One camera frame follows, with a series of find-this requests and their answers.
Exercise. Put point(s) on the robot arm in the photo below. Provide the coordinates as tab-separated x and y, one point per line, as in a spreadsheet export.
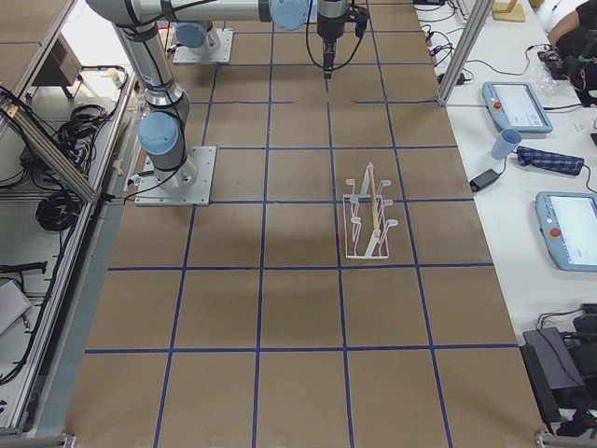
193	35
162	133

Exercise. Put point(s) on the black power adapter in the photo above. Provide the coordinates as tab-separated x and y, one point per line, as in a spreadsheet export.
483	180

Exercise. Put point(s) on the aluminium frame post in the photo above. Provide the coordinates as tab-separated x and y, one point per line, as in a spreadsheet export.
466	43

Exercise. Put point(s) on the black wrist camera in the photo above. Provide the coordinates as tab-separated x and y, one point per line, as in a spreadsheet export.
359	16

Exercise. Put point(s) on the blue plaid folded umbrella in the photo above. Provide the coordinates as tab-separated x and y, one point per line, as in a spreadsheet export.
549	161

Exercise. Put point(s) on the white wire cup rack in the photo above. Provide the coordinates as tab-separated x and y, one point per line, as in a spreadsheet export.
365	224

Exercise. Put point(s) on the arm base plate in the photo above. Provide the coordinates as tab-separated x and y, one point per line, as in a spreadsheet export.
182	56
190	185

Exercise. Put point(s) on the near teach pendant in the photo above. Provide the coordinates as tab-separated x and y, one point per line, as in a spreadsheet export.
568	225

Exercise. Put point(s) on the far teach pendant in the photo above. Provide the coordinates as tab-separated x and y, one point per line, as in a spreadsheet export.
515	105

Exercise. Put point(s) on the blue cup on desk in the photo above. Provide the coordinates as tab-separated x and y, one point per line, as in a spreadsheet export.
506	142

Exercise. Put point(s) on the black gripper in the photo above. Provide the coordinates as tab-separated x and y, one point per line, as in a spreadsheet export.
329	23

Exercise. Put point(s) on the person at desk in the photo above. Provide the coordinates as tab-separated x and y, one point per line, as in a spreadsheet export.
574	37

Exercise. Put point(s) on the teach pendant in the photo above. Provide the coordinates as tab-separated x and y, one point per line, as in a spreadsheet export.
515	105
568	225

